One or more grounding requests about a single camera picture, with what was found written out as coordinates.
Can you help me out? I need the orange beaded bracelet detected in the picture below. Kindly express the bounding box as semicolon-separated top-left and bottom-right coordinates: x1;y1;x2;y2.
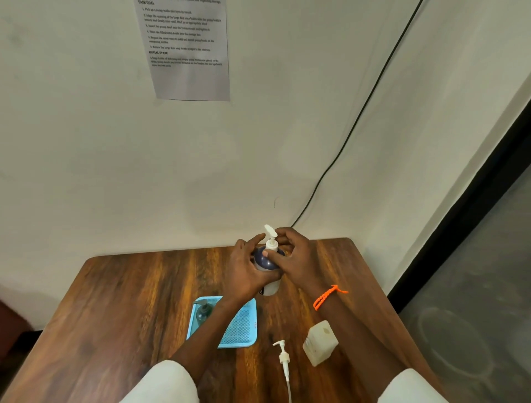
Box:
313;285;349;311

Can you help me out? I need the maroon upholstered seat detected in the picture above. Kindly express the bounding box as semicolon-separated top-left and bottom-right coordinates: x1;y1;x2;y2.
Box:
0;298;34;366

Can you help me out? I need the small teal translucent bottle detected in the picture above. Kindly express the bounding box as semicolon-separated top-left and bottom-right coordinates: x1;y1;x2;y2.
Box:
195;303;215;329

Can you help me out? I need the small navy white pump bottle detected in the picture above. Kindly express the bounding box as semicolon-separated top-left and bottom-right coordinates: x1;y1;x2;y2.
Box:
253;245;287;296

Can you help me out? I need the person's left forearm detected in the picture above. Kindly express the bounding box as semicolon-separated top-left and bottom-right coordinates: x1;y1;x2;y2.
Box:
170;297;243;385

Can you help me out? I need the person's left white sleeve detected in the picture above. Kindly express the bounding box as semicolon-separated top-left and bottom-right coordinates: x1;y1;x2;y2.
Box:
120;359;200;403

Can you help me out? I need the person's left hand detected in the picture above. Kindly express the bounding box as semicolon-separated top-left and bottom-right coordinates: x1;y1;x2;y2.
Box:
223;233;285;307

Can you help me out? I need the person's right forearm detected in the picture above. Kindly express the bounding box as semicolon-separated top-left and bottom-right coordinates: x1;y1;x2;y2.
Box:
317;290;412;395

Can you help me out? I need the large yellow soap bottle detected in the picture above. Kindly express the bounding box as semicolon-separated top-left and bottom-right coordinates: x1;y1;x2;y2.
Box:
302;320;339;368

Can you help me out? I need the long black wall cable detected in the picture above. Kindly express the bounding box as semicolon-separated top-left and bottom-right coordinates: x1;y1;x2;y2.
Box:
290;0;425;228

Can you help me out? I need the person's white sleeve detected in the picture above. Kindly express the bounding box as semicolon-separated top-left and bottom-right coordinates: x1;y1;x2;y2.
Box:
377;368;451;403
120;359;200;403

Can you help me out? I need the black door frame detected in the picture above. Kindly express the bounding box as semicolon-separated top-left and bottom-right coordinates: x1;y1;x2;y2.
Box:
388;99;531;314

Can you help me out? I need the blue plastic mesh basket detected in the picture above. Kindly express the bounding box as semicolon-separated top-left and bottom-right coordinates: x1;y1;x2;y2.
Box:
186;296;258;349

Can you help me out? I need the printed paper sheet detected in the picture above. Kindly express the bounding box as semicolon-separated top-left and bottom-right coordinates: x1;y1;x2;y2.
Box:
133;0;231;102

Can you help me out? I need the person's right white sleeve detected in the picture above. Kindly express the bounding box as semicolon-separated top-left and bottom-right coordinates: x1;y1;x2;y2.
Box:
377;368;451;403

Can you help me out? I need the person's right hand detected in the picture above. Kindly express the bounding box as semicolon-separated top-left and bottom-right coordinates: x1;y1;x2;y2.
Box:
262;227;332;299

